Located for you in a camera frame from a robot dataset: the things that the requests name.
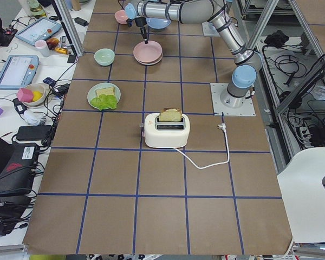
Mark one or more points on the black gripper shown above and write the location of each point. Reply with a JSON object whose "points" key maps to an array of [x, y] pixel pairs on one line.
{"points": [[140, 23]]}

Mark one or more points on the pink plate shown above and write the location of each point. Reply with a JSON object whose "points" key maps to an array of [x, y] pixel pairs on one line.
{"points": [[147, 52]]}

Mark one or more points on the blue plate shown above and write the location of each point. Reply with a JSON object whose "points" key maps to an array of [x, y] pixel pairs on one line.
{"points": [[158, 23]]}

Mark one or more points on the upper teach pendant tablet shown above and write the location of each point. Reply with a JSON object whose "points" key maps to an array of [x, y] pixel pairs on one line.
{"points": [[41, 29]]}

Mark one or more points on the white toaster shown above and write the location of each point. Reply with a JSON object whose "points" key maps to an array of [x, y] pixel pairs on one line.
{"points": [[165, 134]]}

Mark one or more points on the bread slice in toaster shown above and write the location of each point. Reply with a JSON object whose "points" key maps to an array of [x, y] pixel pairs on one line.
{"points": [[170, 115]]}

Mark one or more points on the pink bowl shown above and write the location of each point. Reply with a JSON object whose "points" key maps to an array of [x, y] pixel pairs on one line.
{"points": [[121, 17]]}

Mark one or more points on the bread slice on plate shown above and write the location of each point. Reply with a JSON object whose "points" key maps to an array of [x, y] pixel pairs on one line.
{"points": [[105, 91]]}

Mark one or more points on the pink block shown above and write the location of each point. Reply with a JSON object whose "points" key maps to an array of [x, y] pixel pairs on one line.
{"points": [[25, 95]]}

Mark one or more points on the white chair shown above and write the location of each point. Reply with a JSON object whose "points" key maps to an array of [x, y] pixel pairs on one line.
{"points": [[304, 195]]}

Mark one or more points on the orange cylindrical tool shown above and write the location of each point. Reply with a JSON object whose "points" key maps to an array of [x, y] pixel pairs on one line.
{"points": [[62, 50]]}

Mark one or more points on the cream white plate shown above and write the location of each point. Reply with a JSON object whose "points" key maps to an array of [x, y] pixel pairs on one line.
{"points": [[152, 62]]}

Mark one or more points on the aluminium frame post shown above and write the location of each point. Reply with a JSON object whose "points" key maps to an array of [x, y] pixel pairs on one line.
{"points": [[68, 27]]}

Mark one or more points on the teach pendant tablet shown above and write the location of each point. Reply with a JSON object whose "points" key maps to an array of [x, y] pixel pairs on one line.
{"points": [[41, 29], [18, 71]]}

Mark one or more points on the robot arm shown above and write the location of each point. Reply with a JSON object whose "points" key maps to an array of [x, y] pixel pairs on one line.
{"points": [[248, 62]]}

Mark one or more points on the white cup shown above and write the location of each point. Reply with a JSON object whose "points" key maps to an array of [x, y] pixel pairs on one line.
{"points": [[42, 47]]}

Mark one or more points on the green lettuce leaf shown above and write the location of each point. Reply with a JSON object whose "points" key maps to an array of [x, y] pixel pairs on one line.
{"points": [[104, 102]]}

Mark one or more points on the beige bowl with fruit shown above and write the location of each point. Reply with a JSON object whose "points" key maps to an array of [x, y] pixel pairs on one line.
{"points": [[41, 87]]}

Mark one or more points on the black power adapter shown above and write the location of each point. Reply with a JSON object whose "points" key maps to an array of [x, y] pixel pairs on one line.
{"points": [[81, 21]]}

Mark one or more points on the light green plate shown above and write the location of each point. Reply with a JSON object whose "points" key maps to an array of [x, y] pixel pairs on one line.
{"points": [[92, 94]]}

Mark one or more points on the lower teach pendant tablet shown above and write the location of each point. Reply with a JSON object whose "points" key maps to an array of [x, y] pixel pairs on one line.
{"points": [[18, 71]]}

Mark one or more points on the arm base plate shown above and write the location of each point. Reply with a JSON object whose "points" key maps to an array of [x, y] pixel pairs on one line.
{"points": [[226, 105], [209, 30]]}

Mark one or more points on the yellow ball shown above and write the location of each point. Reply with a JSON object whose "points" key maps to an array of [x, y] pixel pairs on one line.
{"points": [[36, 96]]}

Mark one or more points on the green bowl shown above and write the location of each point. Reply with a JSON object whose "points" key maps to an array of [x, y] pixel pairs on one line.
{"points": [[104, 57]]}

